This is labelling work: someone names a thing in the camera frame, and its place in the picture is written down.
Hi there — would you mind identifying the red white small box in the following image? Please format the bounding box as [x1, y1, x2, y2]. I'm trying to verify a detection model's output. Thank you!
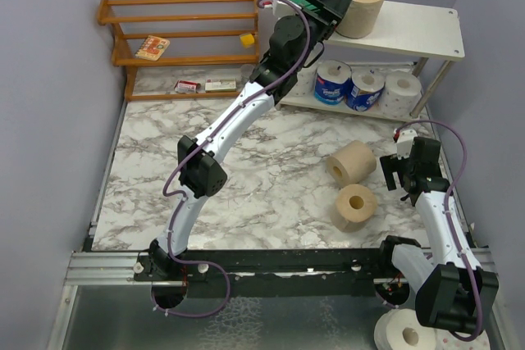
[175, 80, 200, 94]

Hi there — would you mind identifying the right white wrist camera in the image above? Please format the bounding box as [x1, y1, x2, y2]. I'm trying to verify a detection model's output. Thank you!
[394, 129, 418, 160]

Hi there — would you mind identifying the pink dotted paper roll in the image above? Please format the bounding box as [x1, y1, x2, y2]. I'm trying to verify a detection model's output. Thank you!
[378, 71, 422, 118]

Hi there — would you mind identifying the orange wooden rack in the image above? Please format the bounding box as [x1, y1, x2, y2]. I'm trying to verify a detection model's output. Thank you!
[96, 0, 260, 102]

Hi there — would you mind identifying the white green flat box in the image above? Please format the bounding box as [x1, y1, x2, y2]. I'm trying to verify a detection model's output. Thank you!
[204, 78, 237, 93]

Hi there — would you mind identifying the blue roll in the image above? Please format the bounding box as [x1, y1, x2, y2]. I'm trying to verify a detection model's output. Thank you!
[314, 60, 352, 106]
[345, 67, 385, 112]

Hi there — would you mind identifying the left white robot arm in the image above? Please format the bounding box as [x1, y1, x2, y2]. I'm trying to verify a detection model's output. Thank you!
[148, 0, 353, 280]

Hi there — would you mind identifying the yellow cube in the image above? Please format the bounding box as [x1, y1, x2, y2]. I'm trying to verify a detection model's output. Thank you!
[239, 33, 256, 48]

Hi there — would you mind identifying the white two-tier shelf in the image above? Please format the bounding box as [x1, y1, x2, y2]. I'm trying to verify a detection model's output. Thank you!
[271, 0, 465, 124]

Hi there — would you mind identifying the grey small cup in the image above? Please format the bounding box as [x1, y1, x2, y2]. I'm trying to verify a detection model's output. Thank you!
[240, 64, 255, 80]

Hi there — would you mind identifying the white plain paper roll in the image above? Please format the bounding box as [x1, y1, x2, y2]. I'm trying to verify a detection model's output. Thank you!
[290, 66, 317, 97]

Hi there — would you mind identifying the white roll below table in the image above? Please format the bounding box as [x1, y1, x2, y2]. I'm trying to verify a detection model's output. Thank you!
[374, 309, 436, 350]

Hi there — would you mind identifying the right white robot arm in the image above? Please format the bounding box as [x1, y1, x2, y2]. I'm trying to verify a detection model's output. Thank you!
[377, 129, 499, 341]

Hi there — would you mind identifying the small picture book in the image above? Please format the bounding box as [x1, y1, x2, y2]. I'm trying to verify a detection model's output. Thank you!
[135, 35, 170, 61]

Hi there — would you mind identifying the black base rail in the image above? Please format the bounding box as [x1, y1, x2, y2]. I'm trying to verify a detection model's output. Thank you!
[81, 234, 427, 300]

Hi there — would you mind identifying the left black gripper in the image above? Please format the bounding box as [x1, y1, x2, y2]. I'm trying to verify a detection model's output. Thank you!
[290, 0, 351, 73]

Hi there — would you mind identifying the pink dotted roll below table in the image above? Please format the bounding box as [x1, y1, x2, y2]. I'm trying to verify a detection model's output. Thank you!
[435, 330, 491, 350]

